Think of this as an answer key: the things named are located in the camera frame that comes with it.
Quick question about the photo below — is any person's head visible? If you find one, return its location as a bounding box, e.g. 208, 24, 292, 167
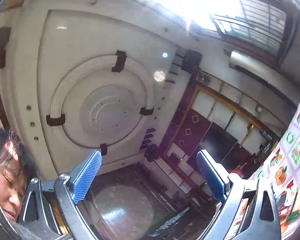
0, 128, 38, 221

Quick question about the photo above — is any floral fruit vinyl tablecloth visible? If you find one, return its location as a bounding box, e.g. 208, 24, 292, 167
233, 103, 300, 239

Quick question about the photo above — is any black television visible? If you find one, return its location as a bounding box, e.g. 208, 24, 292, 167
187, 122, 238, 171

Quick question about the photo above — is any round ceiling medallion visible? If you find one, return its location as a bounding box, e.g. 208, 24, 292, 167
46, 50, 154, 154

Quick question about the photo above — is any white air conditioner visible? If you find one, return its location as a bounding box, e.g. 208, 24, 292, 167
229, 50, 300, 108

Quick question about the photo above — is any window with grille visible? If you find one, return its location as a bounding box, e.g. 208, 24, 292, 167
212, 0, 295, 60

